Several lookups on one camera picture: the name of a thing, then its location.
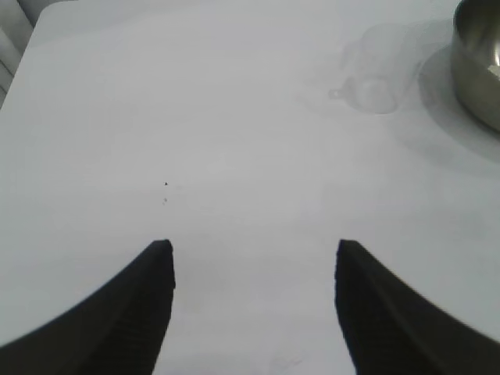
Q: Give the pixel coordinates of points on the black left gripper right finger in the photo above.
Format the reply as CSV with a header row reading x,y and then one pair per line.
x,y
394,324

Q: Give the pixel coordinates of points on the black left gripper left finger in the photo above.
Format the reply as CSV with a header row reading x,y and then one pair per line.
x,y
109,324

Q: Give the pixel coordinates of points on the clear plastic measuring cup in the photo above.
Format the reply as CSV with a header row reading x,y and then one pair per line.
x,y
375,78

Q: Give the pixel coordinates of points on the stainless steel mixing bowl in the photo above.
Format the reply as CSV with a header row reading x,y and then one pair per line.
x,y
472,70

